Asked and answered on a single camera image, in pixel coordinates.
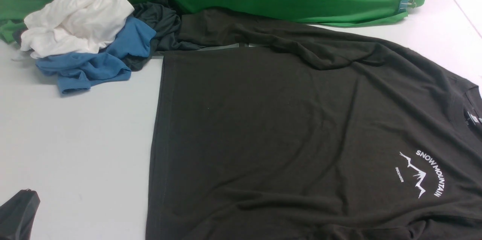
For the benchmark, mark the dark gray long-sleeved shirt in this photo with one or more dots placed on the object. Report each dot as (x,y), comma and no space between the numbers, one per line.
(320,135)

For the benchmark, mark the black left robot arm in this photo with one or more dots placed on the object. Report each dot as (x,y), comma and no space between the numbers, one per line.
(17,215)

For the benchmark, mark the crumpled dark teal shirt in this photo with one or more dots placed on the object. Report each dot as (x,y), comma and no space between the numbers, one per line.
(163,16)

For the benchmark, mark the crumpled blue shirt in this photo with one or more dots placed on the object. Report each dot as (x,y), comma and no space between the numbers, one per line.
(80,71)

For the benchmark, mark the crumpled white shirt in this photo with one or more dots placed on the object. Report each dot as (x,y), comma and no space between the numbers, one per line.
(74,26)

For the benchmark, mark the blue binder clip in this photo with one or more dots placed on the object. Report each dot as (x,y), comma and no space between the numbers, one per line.
(404,5)

